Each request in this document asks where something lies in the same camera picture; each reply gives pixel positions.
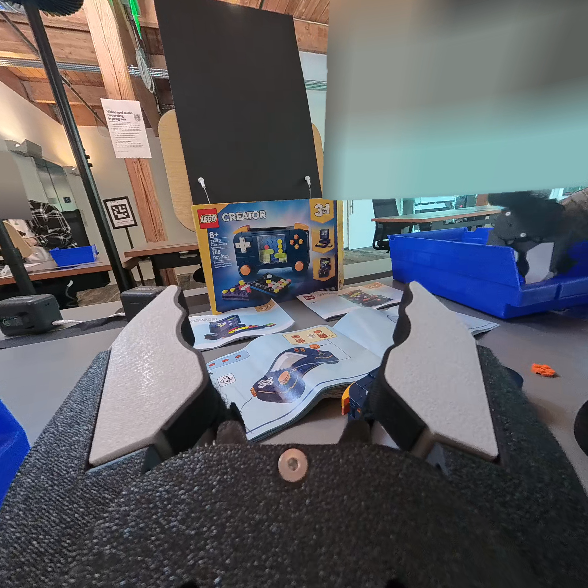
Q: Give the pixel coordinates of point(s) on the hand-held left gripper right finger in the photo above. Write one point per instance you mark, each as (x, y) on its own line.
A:
(441, 376)

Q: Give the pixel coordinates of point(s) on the wooden top office desk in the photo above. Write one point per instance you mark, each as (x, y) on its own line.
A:
(436, 216)
(46, 273)
(160, 250)

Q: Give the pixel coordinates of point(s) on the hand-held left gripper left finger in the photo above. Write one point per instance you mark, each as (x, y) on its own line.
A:
(147, 376)

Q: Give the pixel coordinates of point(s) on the blue plastic bin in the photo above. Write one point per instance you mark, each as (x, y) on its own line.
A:
(459, 275)
(11, 450)

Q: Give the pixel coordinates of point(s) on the instruction booklet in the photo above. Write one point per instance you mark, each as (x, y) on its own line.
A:
(257, 321)
(367, 335)
(330, 305)

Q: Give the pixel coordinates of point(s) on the yellow blue toy brick box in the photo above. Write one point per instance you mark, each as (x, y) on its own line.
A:
(275, 220)

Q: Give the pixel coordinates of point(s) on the small blue bin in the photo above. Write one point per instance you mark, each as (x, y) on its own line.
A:
(73, 256)

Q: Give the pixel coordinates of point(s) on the white paper notice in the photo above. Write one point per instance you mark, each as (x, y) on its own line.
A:
(126, 128)

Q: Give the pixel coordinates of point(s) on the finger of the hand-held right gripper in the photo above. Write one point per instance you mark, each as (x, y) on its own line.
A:
(541, 264)

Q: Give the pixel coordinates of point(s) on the closed instruction booklet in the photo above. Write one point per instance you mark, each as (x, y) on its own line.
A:
(257, 321)
(330, 305)

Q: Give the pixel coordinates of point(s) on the black white marker sign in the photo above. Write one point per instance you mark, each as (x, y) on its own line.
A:
(120, 212)

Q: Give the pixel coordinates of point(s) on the large black backdrop board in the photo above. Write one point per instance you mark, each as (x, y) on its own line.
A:
(239, 101)

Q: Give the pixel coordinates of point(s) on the person's right forearm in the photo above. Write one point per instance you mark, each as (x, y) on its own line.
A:
(579, 196)

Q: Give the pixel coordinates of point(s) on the blue toy brick game console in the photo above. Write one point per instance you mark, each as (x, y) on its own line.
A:
(360, 395)

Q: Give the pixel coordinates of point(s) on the black light stand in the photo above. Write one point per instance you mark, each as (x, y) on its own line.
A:
(78, 151)

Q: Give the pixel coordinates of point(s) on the wooden pillar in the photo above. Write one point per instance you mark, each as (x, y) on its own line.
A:
(110, 55)

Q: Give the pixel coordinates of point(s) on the small orange brick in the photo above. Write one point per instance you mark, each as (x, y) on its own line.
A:
(543, 370)

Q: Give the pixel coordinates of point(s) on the small black device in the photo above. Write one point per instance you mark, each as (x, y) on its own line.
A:
(30, 314)
(142, 303)

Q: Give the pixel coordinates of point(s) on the black office chair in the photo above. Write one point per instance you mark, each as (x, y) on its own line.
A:
(386, 220)

